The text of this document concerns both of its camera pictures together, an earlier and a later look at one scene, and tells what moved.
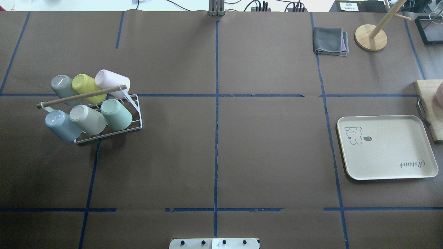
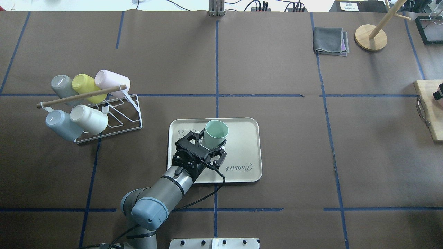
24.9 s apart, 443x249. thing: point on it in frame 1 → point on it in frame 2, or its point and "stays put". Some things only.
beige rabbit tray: (379, 147) → (242, 162)
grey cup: (62, 85) stays put
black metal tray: (432, 33) stays put
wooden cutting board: (426, 90) stays put
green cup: (117, 117) → (215, 132)
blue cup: (61, 123) stays put
